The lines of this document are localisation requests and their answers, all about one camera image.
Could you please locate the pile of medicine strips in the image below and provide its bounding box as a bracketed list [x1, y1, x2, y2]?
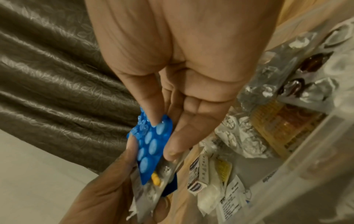
[188, 24, 344, 222]

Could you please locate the clear yellow pill strip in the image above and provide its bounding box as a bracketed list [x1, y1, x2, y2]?
[130, 151, 185, 223]

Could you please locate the person's right hand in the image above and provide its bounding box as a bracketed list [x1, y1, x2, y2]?
[86, 0, 286, 161]

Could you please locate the brown curtain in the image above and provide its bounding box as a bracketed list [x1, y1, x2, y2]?
[0, 0, 145, 175]

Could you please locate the blue blister pack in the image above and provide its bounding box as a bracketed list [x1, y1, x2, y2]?
[126, 106, 174, 186]

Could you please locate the clear plastic medicine box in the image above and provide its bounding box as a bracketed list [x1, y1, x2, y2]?
[176, 0, 354, 224]

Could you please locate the person's left hand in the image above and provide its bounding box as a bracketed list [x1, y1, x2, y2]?
[59, 135, 171, 224]

